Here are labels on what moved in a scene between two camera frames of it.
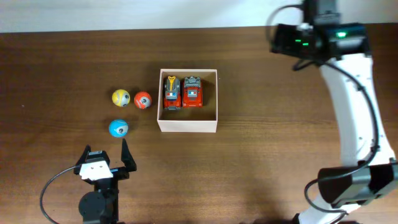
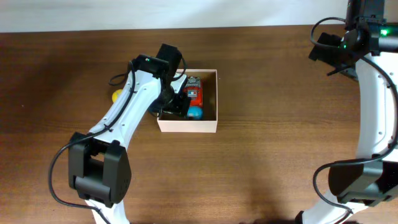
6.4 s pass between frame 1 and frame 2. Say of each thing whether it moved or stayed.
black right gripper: moved
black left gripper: moved
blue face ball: moved
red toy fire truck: stayed
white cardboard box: stayed
